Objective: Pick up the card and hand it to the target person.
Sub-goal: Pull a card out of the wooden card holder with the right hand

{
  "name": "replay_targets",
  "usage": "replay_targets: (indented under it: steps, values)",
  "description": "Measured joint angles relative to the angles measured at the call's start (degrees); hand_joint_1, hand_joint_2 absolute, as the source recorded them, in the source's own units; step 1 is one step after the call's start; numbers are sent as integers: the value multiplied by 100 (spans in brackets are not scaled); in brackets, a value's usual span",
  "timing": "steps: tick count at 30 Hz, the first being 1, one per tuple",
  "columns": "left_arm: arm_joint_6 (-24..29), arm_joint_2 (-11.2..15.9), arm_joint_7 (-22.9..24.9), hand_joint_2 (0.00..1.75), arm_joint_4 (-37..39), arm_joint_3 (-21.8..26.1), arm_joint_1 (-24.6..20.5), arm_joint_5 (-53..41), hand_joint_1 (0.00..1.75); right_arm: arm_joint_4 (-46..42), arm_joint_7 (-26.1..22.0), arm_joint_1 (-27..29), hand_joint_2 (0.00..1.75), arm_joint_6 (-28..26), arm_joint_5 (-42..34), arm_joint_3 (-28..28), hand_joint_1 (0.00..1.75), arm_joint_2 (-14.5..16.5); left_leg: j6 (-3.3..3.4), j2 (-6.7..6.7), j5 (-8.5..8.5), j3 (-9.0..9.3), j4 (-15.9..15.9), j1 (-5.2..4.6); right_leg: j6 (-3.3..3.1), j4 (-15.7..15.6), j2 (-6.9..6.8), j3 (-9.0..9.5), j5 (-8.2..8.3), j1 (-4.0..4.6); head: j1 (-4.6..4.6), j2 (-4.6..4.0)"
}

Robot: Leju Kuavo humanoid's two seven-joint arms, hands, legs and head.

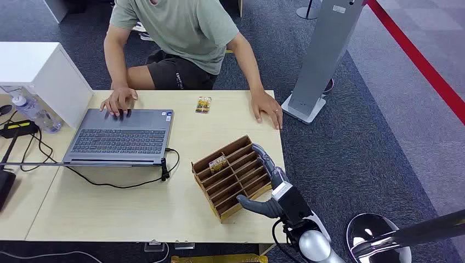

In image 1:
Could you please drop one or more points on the yellow printed card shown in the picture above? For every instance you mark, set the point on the yellow printed card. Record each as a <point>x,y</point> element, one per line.
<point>218,164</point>
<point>203,104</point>

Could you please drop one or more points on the person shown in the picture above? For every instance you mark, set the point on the person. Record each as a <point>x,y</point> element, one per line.
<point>181,32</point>

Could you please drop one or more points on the grey round stanchion base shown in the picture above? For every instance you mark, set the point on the grey round stanchion base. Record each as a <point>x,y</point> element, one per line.
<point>308,12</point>

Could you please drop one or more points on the chrome stanchion base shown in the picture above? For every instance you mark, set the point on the chrome stanchion base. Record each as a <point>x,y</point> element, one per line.
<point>367,232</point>

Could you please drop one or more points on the black power adapter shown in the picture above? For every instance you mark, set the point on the black power adapter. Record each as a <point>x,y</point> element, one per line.
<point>18,129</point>

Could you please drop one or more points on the white cabinet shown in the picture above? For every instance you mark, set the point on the white cabinet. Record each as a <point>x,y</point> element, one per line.
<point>43,72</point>

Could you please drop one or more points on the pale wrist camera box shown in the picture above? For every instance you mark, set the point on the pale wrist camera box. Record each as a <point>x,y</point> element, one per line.
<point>294,205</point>

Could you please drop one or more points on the black router with antenna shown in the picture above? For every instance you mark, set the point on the black router with antenna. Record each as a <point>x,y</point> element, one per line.
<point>5,185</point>

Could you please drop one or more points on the clear plastic water bottle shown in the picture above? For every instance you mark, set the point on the clear plastic water bottle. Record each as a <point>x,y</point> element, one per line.
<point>34,113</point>

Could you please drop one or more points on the person's left forearm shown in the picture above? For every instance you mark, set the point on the person's left forearm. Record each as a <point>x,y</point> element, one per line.
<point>249,61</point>

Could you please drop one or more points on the white furniture panel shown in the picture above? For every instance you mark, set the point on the white furniture panel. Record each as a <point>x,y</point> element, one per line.
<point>56,9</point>

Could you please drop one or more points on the yellow tape strip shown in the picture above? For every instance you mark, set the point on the yellow tape strip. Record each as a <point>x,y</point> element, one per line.
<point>218,259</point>

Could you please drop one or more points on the red barrier belt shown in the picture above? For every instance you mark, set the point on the red barrier belt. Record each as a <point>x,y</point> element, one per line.
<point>417,60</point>

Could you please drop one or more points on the grey laptop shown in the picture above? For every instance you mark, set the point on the grey laptop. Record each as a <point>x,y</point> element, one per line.
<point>120,139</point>

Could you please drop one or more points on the person's right hand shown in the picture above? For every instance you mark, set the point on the person's right hand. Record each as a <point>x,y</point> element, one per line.
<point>118,99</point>

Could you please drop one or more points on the person's left hand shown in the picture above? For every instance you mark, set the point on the person's left hand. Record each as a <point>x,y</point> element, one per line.
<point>267,107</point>

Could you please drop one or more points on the grey kiosk pillar stand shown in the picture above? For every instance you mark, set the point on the grey kiosk pillar stand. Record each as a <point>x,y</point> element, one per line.
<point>323,54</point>

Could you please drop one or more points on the person's right forearm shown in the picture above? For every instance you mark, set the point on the person's right forearm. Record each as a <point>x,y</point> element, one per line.
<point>116,61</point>

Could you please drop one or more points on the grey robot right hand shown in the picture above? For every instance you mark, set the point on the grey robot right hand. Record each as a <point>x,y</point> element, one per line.
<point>267,208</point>

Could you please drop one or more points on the clear plastic desk bracket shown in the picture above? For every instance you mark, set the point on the clear plastic desk bracket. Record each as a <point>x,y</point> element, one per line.
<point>154,247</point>
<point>184,245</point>

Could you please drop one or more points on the wooden slotted card holder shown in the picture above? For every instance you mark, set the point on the wooden slotted card holder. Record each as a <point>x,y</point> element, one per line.
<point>232,181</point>

